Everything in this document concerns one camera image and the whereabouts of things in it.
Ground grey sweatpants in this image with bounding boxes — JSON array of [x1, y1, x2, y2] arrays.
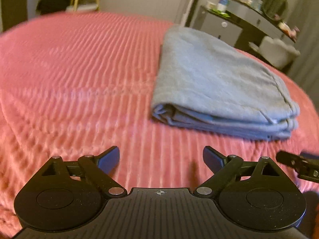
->
[[151, 26, 300, 141]]

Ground pink ribbed bedspread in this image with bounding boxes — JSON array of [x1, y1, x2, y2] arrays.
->
[[1, 12, 318, 238]]

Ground white vanity stool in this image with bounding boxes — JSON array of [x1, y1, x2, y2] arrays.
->
[[248, 36, 301, 71]]

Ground grey dresser vanity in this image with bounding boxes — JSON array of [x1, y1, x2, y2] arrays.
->
[[192, 0, 295, 52]]

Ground round vanity mirror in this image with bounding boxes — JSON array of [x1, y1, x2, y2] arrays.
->
[[261, 0, 288, 21]]

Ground black bag on floor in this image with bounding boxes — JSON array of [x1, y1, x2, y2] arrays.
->
[[36, 0, 70, 15]]

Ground grey curtain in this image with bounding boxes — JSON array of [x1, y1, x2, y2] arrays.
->
[[288, 0, 318, 108]]

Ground white tower fan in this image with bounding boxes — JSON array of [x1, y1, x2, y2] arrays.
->
[[174, 0, 199, 27]]

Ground dark wooden door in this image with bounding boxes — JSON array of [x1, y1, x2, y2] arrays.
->
[[1, 0, 28, 32]]

